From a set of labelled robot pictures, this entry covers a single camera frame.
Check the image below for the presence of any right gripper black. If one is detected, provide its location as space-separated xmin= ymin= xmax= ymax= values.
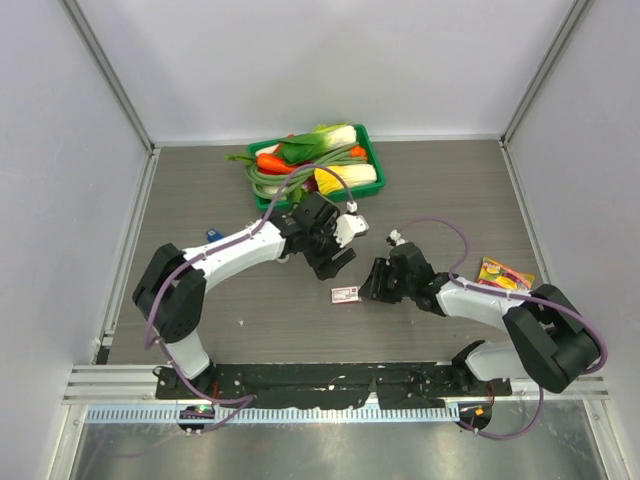
xmin=358 ymin=257 xmax=415 ymax=304

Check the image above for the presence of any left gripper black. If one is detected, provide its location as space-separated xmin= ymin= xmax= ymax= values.
xmin=304 ymin=219 xmax=356 ymax=281

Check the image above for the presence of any staple box red white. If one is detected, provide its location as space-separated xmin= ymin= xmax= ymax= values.
xmin=331 ymin=286 xmax=361 ymax=305

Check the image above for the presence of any blue stapler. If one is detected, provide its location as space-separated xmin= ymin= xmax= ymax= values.
xmin=206 ymin=228 xmax=224 ymax=243

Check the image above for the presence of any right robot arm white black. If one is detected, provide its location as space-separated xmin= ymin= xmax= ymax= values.
xmin=359 ymin=242 xmax=604 ymax=395

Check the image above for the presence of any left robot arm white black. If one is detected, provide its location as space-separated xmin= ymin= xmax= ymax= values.
xmin=132 ymin=193 xmax=369 ymax=399

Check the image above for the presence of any purple onion toy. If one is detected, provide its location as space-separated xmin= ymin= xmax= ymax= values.
xmin=302 ymin=178 xmax=318 ymax=193

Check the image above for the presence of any yellow napa cabbage toy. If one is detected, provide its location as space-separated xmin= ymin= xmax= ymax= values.
xmin=314 ymin=163 xmax=378 ymax=195

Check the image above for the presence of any green plastic tray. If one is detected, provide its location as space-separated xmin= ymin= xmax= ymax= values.
xmin=227 ymin=124 xmax=386 ymax=211

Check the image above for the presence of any green long beans toy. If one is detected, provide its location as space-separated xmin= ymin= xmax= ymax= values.
xmin=240 ymin=145 xmax=369 ymax=187

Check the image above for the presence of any white radish toy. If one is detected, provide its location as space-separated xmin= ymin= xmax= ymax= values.
xmin=252 ymin=184 xmax=291 ymax=202

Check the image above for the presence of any Fox's candy bag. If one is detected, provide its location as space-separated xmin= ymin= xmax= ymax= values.
xmin=477 ymin=257 xmax=535 ymax=290

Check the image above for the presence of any orange carrot toy right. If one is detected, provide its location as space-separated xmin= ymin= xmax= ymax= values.
xmin=349 ymin=145 xmax=368 ymax=162

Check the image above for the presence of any orange carrot toy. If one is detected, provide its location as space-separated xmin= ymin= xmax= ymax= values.
xmin=256 ymin=153 xmax=298 ymax=175
xmin=349 ymin=145 xmax=368 ymax=162

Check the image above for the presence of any white green napa cabbage toy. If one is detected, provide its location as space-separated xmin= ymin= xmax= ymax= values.
xmin=291 ymin=124 xmax=357 ymax=156

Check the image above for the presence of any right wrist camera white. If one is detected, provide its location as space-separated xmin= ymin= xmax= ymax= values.
xmin=386 ymin=229 xmax=406 ymax=247

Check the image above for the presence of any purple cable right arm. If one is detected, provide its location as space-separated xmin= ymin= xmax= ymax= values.
xmin=394 ymin=216 xmax=610 ymax=441

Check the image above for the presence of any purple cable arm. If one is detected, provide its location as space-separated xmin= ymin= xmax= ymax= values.
xmin=394 ymin=216 xmax=610 ymax=441
xmin=143 ymin=163 xmax=357 ymax=433

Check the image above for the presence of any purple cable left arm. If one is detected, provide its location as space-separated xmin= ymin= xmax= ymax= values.
xmin=143 ymin=163 xmax=357 ymax=433

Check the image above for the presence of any white cable duct rail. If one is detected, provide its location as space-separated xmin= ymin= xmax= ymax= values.
xmin=85 ymin=403 xmax=459 ymax=427

